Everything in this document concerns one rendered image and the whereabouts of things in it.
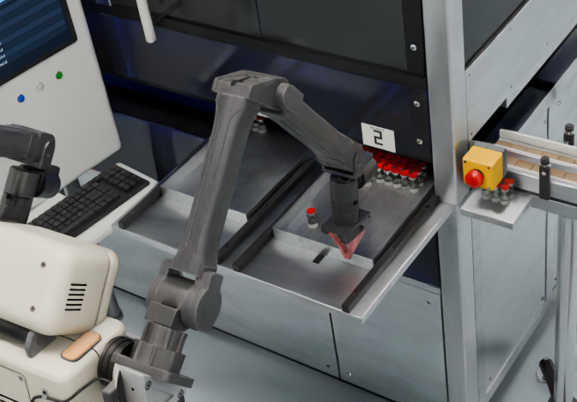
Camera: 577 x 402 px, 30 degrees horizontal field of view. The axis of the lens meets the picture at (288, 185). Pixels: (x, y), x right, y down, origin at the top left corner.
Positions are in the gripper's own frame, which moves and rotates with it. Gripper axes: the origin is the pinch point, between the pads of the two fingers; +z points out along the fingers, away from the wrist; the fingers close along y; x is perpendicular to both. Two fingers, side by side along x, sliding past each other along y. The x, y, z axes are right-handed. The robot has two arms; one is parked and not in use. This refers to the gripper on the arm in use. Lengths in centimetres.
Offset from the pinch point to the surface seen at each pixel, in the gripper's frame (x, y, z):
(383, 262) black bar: -7.5, 2.5, 0.9
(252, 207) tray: 28.5, 3.8, -1.4
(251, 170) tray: 40.1, 18.9, -0.3
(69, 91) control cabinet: 87, 7, -17
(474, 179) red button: -18.5, 22.6, -12.5
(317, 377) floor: 42, 43, 85
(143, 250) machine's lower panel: 99, 35, 53
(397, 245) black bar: -7.5, 8.6, 0.0
